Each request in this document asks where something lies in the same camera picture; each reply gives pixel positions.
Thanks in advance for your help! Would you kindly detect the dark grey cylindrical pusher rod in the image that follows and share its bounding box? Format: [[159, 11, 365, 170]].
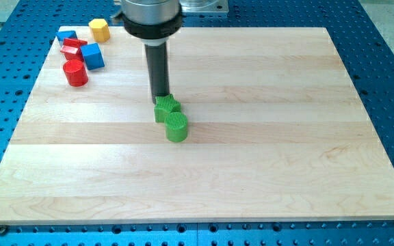
[[145, 42, 170, 104]]

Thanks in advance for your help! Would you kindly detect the green star block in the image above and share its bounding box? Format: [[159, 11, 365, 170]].
[[154, 94, 181, 123]]

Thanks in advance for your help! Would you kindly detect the yellow hexagon block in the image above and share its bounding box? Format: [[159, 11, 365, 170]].
[[88, 18, 110, 43]]

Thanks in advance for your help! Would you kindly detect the blue cube block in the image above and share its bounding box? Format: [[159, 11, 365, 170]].
[[80, 43, 105, 70]]

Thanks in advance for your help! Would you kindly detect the green cylinder block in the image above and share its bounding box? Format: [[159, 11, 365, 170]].
[[164, 112, 188, 143]]

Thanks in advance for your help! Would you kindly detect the red cylinder block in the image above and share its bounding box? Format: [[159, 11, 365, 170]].
[[62, 59, 88, 87]]

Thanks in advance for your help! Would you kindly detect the red flat block upper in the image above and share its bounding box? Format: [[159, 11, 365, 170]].
[[63, 38, 88, 48]]

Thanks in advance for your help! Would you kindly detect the red flat block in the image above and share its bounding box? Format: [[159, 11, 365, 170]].
[[60, 45, 84, 62], [63, 38, 88, 48]]

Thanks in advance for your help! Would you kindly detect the red flat block lower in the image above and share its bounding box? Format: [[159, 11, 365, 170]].
[[60, 45, 84, 62]]

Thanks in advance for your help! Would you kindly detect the blue block far left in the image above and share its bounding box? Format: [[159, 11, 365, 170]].
[[55, 30, 77, 46]]

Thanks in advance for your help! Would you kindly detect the light wooden board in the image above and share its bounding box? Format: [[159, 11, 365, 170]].
[[0, 27, 394, 225]]

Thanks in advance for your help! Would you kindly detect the metal base plate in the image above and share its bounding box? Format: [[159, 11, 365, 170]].
[[179, 0, 229, 14]]

